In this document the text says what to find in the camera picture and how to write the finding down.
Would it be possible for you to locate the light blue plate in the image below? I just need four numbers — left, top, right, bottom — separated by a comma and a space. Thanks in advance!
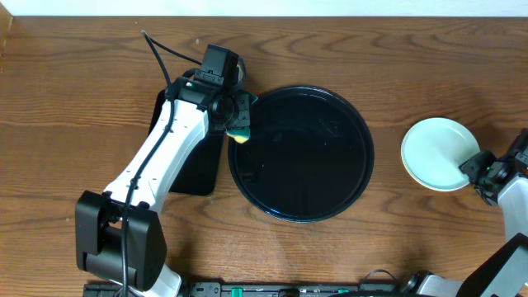
400, 117, 480, 192

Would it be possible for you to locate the black round tray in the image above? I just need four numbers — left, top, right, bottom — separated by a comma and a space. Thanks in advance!
228, 86, 375, 223

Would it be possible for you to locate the black rectangular tray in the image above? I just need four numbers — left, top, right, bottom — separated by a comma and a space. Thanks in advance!
141, 91, 223, 197

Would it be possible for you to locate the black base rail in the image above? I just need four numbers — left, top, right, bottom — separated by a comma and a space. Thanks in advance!
82, 280, 413, 297

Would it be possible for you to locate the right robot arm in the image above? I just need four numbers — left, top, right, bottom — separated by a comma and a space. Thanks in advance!
399, 128, 527, 296

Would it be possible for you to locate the green yellow sponge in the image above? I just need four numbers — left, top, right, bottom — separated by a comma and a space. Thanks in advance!
226, 93, 259, 144

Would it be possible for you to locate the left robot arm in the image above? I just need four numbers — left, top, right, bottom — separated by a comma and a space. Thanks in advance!
75, 45, 256, 296

